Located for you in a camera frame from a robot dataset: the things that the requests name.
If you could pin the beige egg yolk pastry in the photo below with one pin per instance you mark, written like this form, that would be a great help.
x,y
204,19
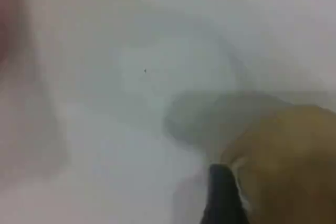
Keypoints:
x,y
288,161

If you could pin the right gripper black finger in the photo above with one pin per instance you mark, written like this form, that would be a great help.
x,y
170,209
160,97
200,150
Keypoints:
x,y
223,197

